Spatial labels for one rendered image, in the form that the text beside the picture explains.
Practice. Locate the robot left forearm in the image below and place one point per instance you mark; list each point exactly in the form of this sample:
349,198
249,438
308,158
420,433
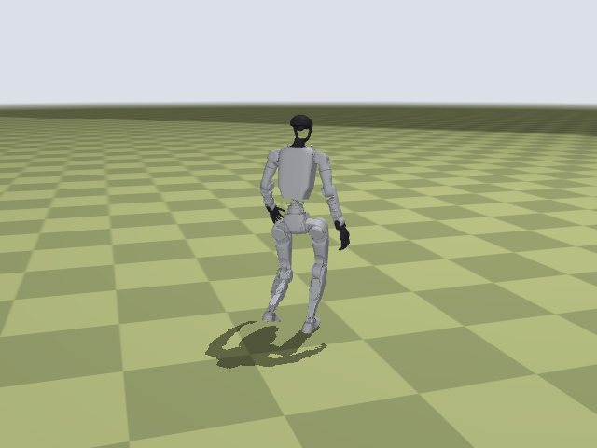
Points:
268,198

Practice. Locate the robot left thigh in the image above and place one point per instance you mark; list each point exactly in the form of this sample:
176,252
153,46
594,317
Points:
283,243

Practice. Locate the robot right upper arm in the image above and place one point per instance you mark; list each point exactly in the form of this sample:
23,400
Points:
323,160

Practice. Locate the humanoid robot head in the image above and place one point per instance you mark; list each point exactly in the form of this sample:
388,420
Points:
301,122

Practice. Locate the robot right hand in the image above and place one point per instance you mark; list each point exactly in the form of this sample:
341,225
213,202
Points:
344,234

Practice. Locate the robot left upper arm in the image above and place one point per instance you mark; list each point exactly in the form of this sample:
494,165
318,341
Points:
270,169

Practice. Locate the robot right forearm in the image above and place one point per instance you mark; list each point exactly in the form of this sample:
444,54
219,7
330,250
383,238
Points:
334,207

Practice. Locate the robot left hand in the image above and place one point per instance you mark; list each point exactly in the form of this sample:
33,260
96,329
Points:
274,213

